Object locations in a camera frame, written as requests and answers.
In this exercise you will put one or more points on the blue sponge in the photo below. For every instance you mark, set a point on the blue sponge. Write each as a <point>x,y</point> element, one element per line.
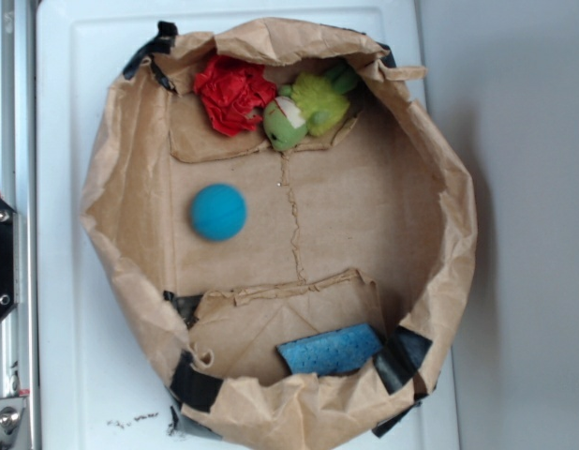
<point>330,353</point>

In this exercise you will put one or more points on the brown paper bag bin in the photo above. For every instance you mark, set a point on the brown paper bag bin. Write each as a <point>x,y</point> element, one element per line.
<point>373,222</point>

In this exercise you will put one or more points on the blue ball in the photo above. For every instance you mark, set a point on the blue ball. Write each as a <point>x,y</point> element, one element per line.
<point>218,212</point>

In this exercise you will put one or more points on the green plush toy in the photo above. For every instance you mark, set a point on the green plush toy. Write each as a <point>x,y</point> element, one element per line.
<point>312,105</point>

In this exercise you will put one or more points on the red crumpled paper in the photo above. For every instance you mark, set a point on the red crumpled paper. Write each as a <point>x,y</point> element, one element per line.
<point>231,90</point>

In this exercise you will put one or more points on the white plastic tray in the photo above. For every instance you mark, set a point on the white plastic tray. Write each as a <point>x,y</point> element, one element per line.
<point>98,390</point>

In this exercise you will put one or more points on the black bracket with screws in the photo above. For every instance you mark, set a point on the black bracket with screws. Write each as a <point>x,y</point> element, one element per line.
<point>7,259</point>

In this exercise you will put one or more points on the metal frame rail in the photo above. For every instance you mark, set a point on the metal frame rail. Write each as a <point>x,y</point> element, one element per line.
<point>20,416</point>

